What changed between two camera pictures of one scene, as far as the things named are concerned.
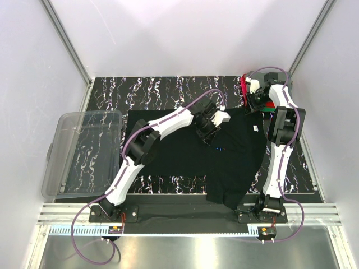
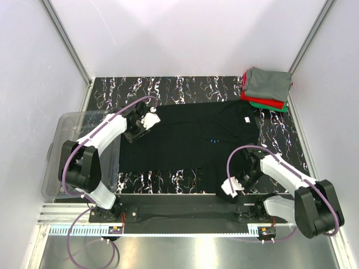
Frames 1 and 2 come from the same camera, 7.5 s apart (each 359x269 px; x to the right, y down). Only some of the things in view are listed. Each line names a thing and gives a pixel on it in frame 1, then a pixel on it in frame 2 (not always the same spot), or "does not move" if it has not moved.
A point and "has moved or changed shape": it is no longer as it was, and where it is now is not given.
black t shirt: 230,162 has moved or changed shape
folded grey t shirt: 271,77 does not move
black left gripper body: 209,134 -> 134,135
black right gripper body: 254,98 -> 235,196
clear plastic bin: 84,155 does not move
